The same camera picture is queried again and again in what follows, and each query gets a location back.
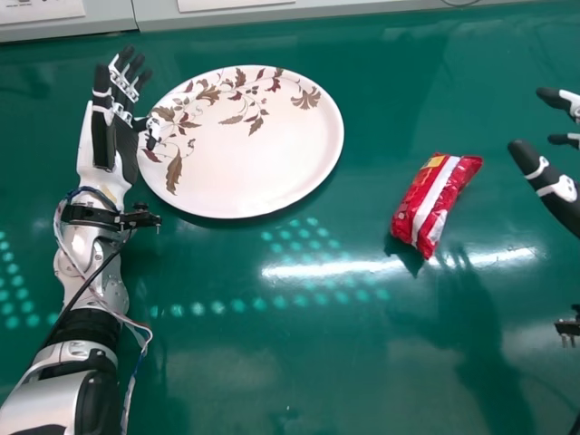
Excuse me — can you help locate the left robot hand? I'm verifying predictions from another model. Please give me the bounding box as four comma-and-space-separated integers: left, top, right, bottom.
57, 43, 163, 237

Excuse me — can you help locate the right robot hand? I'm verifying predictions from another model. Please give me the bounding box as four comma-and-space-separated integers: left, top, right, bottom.
507, 86, 580, 350

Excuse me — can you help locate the red biscuit packet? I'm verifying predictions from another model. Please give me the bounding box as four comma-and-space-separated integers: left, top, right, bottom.
390, 152, 484, 261

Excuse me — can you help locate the plate with brown leaf pattern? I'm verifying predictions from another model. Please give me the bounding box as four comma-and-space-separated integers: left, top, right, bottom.
137, 65, 345, 220

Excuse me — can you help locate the black cable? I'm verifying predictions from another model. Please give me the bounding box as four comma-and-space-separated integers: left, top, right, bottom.
44, 228, 131, 345

